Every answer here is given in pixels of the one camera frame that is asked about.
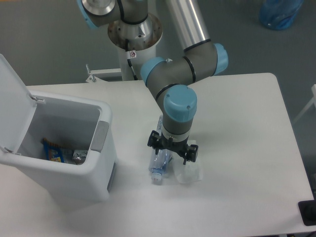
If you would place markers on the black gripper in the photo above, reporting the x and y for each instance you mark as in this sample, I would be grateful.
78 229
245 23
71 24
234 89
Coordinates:
182 148

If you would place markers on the crushed clear plastic bottle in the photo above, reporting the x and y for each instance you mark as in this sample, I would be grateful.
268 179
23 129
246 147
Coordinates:
158 165

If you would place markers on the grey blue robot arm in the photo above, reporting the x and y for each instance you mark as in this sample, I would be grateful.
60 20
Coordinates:
168 81

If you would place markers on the white trash can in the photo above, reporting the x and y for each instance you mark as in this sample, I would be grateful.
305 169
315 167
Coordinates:
76 124

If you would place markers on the white trash can lid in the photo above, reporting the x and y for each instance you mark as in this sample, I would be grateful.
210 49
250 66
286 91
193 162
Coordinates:
17 108

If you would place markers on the silver foil wrapper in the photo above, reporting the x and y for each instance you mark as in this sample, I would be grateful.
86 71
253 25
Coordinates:
79 156

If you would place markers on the blue snack wrapper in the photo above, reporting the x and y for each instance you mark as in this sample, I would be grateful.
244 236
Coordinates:
52 151

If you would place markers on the black device at edge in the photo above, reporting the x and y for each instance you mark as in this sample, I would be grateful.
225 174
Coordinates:
308 212

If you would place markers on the blue water jug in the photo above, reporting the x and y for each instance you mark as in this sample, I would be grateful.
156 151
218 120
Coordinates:
279 14

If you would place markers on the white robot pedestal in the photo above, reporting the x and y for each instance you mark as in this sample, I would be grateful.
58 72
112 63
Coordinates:
135 44

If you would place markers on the white frame at right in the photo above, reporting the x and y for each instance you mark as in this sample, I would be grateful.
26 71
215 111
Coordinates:
311 102

